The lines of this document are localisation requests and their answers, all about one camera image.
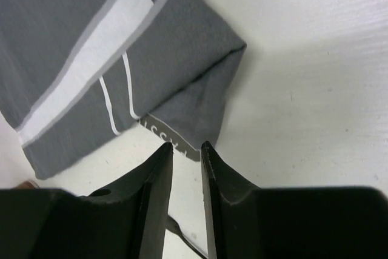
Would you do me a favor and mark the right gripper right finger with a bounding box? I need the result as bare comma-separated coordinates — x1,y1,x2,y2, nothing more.
201,142,387,258

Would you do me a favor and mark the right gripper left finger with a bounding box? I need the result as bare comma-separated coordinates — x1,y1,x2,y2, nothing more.
1,143,173,258

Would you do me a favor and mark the black fork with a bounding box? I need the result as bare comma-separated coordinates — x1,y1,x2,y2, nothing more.
166,215,208,259

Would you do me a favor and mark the steel cup with brown band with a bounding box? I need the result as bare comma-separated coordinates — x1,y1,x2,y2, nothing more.
15,181,39,189

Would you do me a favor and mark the grey striped placemat cloth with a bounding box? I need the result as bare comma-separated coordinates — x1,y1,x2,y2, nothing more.
1,0,246,180

